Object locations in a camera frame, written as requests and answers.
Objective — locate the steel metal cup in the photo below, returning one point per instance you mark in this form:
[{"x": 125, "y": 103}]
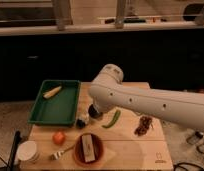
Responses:
[{"x": 93, "y": 113}]

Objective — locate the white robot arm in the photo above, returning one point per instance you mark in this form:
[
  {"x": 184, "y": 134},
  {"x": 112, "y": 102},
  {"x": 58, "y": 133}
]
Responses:
[{"x": 184, "y": 108}]

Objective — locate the green plastic tray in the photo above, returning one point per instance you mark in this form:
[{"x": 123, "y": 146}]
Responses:
[{"x": 59, "y": 110}]

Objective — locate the green chili pepper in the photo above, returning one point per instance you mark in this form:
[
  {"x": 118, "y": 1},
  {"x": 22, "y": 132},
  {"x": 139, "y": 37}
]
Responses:
[{"x": 114, "y": 119}]

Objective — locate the black and white brush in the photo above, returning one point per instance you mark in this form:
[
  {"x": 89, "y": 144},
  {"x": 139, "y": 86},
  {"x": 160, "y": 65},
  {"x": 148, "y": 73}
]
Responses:
[{"x": 82, "y": 120}]

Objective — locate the yellow corn cob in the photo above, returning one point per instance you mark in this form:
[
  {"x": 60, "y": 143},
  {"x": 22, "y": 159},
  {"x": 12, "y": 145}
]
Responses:
[{"x": 52, "y": 92}]

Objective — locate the dark grape bunch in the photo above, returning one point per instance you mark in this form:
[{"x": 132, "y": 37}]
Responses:
[{"x": 143, "y": 127}]

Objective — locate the orange terracotta bowl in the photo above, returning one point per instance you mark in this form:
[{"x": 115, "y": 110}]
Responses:
[{"x": 78, "y": 154}]

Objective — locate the orange tomato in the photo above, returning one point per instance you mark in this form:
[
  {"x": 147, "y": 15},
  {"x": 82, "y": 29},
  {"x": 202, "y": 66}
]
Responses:
[{"x": 58, "y": 138}]

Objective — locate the wooden block in bowl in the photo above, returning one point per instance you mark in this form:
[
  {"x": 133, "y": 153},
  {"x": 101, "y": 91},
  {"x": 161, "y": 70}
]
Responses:
[{"x": 88, "y": 148}]

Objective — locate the black stand pole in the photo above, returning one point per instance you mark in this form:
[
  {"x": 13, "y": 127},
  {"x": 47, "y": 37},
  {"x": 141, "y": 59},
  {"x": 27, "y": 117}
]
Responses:
[{"x": 16, "y": 141}]

